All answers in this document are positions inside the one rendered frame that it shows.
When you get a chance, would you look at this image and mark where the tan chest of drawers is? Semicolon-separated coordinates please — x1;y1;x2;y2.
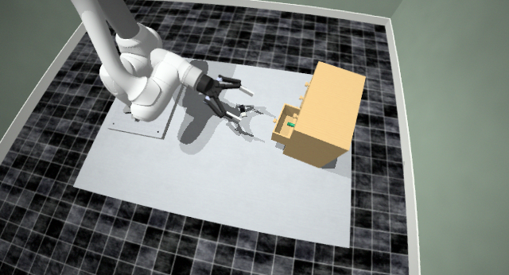
282;61;366;168

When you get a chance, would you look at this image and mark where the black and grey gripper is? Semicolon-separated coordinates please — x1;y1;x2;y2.
196;75;254;122

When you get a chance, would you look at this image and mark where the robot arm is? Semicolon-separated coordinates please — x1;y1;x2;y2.
70;0;204;122

